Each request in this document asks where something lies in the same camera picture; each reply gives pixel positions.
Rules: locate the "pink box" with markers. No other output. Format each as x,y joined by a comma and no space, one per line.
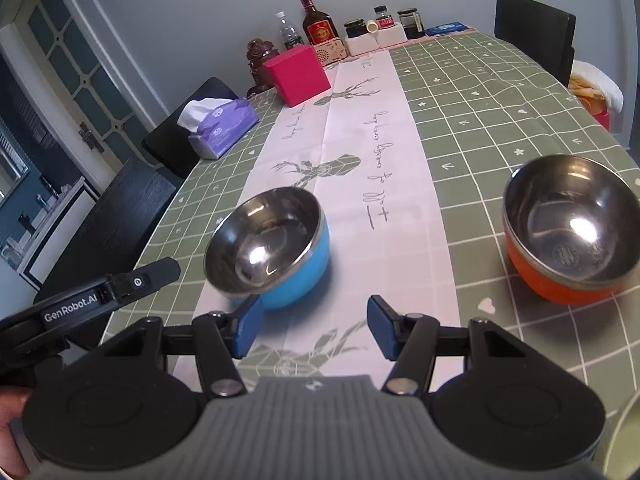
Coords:
300,77

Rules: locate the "beige wooden radio box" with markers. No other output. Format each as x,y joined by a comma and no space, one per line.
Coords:
330,52

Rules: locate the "person's left hand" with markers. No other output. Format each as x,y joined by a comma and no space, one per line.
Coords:
6,410

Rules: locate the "red stool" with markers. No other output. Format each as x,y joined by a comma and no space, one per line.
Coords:
603,120

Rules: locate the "brown liquor bottle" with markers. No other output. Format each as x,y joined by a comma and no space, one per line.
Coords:
320,30

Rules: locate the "white drawer cabinet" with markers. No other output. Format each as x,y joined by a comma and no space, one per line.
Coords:
55,230

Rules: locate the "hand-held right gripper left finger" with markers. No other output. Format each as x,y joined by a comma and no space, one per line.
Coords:
248,327

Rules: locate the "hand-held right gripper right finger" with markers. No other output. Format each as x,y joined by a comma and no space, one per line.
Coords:
382,327

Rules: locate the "brown figurine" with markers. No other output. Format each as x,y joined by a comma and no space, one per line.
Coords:
260,55

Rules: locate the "black lidded jar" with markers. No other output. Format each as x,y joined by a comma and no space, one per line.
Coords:
354,28

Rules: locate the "dark glass jar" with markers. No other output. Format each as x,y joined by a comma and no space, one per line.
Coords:
411,24

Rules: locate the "white ceramic box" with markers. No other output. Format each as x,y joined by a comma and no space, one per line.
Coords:
391,36
361,45

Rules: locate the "black chair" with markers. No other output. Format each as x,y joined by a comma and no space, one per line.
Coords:
530,30
180,135
110,210

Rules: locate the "clear plastic bottle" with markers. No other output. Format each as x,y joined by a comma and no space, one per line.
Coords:
287,32

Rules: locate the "glass-paned door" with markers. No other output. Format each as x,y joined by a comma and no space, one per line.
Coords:
75,60

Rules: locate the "small red-label ink bottle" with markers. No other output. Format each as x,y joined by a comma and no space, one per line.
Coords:
384,19

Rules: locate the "small cream tube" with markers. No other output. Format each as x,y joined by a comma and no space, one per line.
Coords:
371,26

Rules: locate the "purple tissue pack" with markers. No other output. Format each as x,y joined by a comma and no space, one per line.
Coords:
225,125

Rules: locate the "orange yellow cloth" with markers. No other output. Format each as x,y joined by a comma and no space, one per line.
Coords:
587,97

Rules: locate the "flat blue packet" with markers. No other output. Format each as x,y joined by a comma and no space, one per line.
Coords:
447,28

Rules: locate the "green checked tablecloth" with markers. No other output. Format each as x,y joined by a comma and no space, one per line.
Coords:
500,110

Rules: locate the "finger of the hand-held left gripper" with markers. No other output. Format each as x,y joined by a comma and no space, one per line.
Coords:
145,280

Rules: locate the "blue steel bowl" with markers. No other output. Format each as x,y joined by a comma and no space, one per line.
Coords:
300,270

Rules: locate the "green ceramic bowl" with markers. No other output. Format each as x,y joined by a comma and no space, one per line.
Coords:
627,440

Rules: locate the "orange steel bowl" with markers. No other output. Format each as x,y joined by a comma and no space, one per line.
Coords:
550,280

